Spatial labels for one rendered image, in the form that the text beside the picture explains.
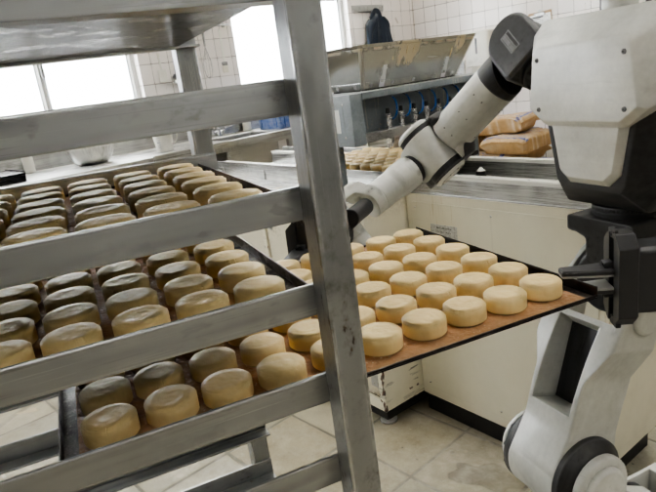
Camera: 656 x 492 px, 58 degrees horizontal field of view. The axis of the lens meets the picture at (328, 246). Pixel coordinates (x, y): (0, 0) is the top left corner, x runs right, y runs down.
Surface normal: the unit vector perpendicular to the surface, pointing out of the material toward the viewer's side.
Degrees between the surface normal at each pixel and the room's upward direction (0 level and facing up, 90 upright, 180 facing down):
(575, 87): 91
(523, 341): 90
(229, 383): 0
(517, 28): 69
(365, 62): 115
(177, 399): 0
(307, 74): 90
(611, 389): 90
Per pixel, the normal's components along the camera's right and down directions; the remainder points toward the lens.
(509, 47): -0.83, -0.10
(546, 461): -0.83, -0.32
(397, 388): 0.61, 0.14
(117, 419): -0.12, -0.95
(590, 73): -0.90, 0.24
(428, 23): -0.72, 0.28
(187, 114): 0.41, 0.20
